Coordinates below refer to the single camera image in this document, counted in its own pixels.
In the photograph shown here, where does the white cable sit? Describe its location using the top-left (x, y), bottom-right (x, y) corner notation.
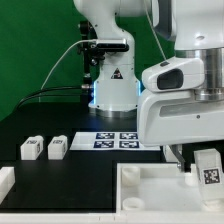
top-left (38, 39), bottom-right (98, 103)

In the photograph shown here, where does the white marker sheet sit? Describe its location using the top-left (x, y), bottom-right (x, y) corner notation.
top-left (70, 132), bottom-right (160, 151)

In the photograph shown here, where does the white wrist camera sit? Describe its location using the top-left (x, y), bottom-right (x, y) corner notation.
top-left (142, 57), bottom-right (205, 93)

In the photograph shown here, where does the white block left edge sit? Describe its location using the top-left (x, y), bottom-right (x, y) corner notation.
top-left (0, 167), bottom-right (15, 204)

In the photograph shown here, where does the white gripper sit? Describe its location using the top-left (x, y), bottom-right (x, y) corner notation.
top-left (137, 90), bottom-right (224, 172)

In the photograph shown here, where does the white front rail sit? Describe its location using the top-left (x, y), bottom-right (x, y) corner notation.
top-left (0, 213), bottom-right (224, 224)

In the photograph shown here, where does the black cable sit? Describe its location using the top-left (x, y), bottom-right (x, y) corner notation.
top-left (13, 85), bottom-right (84, 114)

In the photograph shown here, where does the white square tabletop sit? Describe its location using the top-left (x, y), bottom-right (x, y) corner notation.
top-left (116, 163), bottom-right (224, 214)

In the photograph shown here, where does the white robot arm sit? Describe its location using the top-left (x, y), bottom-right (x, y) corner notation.
top-left (73, 0), bottom-right (224, 146)

